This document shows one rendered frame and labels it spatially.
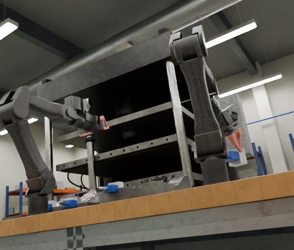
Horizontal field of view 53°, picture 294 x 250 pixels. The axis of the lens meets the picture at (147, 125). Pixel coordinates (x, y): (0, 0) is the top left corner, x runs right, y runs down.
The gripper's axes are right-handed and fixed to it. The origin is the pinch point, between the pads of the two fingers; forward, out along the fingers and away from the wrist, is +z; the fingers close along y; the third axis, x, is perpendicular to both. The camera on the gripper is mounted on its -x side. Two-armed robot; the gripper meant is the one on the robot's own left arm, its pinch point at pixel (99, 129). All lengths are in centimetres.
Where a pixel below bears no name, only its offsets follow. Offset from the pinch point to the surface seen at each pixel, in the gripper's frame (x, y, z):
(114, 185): 30.1, -14.5, -12.8
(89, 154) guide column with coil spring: -10, 56, 65
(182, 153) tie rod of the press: 5, -18, 62
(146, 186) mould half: 32.4, -27.6, -11.6
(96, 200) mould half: 33.0, 3.0, -1.4
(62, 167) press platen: -7, 87, 70
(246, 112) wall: -210, -2, 661
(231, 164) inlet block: 30, -59, -8
